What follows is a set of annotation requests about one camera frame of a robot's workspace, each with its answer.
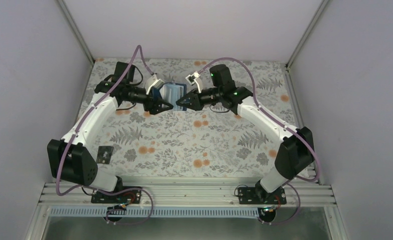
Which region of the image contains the blue leather card holder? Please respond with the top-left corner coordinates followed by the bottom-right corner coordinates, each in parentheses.
top-left (151, 82), bottom-right (187, 112)

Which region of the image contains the black credit card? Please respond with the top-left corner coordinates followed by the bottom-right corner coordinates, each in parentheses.
top-left (96, 145), bottom-right (114, 165)

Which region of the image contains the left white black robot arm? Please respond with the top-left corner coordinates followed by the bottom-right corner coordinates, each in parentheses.
top-left (47, 62), bottom-right (174, 196)

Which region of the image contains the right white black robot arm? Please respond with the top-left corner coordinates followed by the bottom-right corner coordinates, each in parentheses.
top-left (176, 64), bottom-right (315, 196)

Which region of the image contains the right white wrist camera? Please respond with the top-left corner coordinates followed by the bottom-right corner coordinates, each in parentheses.
top-left (185, 71), bottom-right (204, 93)

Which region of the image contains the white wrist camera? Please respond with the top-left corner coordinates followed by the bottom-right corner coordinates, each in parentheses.
top-left (185, 71), bottom-right (204, 93)
top-left (144, 73), bottom-right (165, 95)

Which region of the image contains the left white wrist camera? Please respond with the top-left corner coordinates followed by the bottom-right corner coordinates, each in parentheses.
top-left (144, 73), bottom-right (165, 95)

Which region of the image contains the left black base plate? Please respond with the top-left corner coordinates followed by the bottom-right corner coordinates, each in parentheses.
top-left (91, 186), bottom-right (142, 205)

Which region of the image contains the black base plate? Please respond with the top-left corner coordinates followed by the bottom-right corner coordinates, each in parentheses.
top-left (234, 185), bottom-right (287, 205)
top-left (91, 186), bottom-right (142, 205)

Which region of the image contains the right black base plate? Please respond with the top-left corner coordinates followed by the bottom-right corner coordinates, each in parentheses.
top-left (234, 185), bottom-right (287, 205)

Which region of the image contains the slotted cable duct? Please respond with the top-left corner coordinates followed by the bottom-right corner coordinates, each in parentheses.
top-left (49, 206), bottom-right (259, 219)

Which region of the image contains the aluminium rail frame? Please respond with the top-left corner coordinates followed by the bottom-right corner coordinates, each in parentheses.
top-left (39, 177), bottom-right (337, 208)

